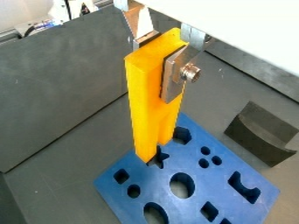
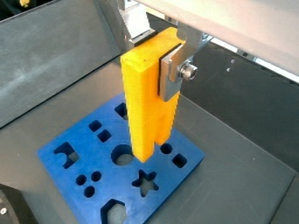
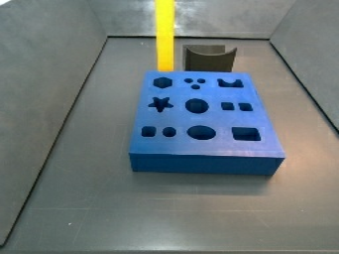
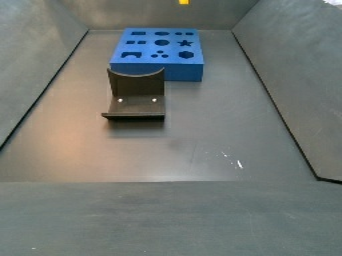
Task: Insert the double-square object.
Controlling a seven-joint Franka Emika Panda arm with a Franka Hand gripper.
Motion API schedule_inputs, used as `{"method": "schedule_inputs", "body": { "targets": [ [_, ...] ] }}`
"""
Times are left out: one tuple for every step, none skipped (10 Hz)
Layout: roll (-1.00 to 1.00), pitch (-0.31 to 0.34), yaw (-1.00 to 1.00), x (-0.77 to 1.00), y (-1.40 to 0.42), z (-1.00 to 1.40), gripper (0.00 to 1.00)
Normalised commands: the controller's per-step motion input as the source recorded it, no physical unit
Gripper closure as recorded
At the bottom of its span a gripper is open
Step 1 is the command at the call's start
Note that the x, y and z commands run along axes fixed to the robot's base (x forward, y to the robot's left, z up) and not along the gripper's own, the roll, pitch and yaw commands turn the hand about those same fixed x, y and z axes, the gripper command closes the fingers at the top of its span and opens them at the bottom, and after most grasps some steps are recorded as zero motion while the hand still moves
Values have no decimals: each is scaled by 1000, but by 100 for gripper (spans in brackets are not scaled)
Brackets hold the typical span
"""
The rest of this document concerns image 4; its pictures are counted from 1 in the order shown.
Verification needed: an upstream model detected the yellow double-square peg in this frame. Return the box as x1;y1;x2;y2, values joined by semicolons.
179;0;190;5

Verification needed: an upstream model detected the black curved plastic stand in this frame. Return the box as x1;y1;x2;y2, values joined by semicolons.
102;69;166;120

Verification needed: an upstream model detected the blue foam shape-sorter block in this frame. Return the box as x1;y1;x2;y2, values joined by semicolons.
110;28;205;82

